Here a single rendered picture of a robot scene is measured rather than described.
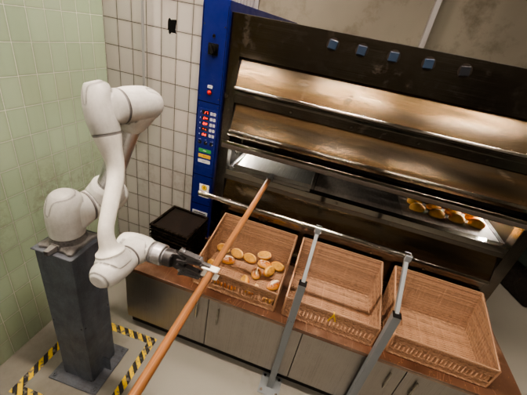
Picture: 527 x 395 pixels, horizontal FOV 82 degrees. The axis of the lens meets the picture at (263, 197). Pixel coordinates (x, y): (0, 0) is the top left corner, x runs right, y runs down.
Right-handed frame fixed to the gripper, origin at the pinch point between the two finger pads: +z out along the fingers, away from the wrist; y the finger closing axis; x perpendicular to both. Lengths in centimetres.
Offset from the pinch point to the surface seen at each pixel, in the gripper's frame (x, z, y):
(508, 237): -101, 148, -4
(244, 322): -40, 11, 72
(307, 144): -93, 17, -31
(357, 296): -80, 77, 59
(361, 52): -93, 32, -85
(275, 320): -39, 30, 60
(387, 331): -34, 85, 34
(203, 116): -91, -50, -32
